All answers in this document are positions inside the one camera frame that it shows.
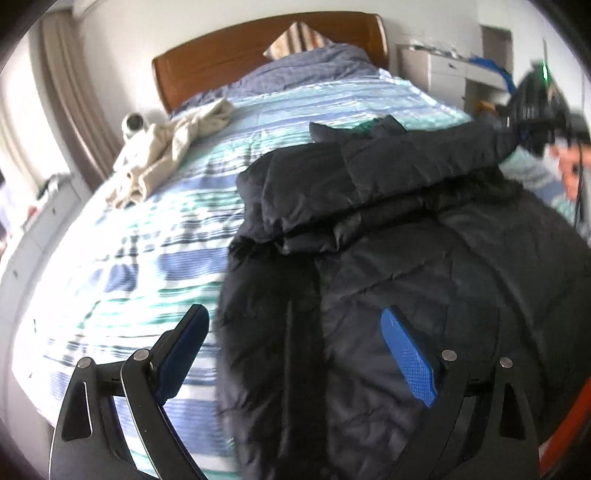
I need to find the striped pillow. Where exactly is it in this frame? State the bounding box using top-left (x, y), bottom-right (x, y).
top-left (263, 21), bottom-right (334, 61)

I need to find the dark and white clothes pile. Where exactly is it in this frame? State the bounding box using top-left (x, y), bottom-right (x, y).
top-left (34, 173), bottom-right (72, 200)

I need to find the beige garment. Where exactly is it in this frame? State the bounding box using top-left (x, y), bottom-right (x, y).
top-left (105, 98), bottom-right (235, 208)

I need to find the black puffer jacket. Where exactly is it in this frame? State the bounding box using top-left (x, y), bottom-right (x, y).
top-left (216, 114), bottom-right (591, 480)

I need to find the bed with striped sheet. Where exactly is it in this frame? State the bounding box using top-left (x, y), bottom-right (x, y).
top-left (18, 69), bottom-right (591, 480)

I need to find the person's right hand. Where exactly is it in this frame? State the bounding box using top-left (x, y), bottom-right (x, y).
top-left (555, 138), bottom-right (591, 200)

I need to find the white desk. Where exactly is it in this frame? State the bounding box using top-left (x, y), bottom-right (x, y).
top-left (399, 41), bottom-right (513, 116)

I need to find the blue checked duvet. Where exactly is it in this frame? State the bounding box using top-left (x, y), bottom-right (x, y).
top-left (171, 44), bottom-right (384, 116)

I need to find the wooden headboard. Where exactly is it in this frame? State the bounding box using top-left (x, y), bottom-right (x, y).
top-left (152, 13), bottom-right (389, 116)

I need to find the brown curtain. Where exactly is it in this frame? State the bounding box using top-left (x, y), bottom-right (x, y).
top-left (39, 11), bottom-right (123, 190)

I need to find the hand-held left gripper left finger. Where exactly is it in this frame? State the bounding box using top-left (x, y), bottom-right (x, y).
top-left (48, 304), bottom-right (211, 480)

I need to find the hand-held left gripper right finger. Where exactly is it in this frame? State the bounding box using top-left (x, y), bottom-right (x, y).
top-left (379, 305), bottom-right (541, 480)

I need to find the white window cabinet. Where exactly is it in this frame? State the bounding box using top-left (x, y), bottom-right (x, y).
top-left (0, 173), bottom-right (93, 296)

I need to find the blue cloth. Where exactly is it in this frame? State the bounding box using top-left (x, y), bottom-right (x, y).
top-left (468, 55), bottom-right (517, 95)

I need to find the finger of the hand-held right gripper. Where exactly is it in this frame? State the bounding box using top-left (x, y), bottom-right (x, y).
top-left (495, 104), bottom-right (525, 141)

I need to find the white desk fan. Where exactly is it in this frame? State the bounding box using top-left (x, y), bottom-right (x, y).
top-left (121, 112), bottom-right (151, 137)

